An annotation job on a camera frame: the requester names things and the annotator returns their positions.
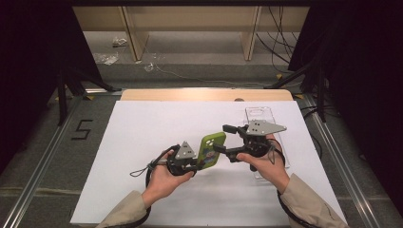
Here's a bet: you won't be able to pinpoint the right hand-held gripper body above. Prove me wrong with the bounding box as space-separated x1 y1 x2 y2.
227 119 288 163

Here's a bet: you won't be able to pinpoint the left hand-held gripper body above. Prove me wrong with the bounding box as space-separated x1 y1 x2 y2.
166 141 198 177

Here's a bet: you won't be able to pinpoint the green cartoon phone case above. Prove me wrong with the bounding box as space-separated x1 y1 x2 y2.
197 131 227 171

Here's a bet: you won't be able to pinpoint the clear plastic tray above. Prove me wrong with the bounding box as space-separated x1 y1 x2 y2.
243 106 289 181

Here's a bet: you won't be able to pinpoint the person's left hand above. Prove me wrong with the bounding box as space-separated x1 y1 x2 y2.
141 150 195 208

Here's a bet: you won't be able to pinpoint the person's right hand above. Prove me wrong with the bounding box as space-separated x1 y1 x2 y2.
236 133 291 195

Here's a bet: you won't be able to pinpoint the white paper sheet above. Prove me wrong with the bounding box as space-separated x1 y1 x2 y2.
69 100 348 226

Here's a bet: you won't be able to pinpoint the black metal stand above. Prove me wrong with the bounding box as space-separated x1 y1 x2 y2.
56 63 123 127
271 58 328 124

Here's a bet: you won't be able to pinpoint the beige wooden shelf unit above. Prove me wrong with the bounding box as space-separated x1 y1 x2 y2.
72 6 310 62

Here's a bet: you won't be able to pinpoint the black curtain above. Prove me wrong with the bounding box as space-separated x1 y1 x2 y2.
0 0 104 174
287 0 403 218

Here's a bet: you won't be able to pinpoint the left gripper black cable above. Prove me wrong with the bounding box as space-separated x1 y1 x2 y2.
104 144 181 228

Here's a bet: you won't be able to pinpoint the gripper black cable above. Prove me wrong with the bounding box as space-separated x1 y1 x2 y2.
104 144 181 228
266 138 319 228

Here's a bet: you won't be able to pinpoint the left gripper grey strap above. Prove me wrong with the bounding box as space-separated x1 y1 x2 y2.
129 161 157 179

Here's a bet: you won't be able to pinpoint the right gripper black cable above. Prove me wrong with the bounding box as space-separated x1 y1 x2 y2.
266 138 319 228

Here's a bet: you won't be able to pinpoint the black floor cables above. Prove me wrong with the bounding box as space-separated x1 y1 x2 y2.
256 6 300 74

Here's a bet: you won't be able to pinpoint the aluminium floor rail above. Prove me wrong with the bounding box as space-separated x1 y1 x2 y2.
0 94 84 228
303 94 383 228

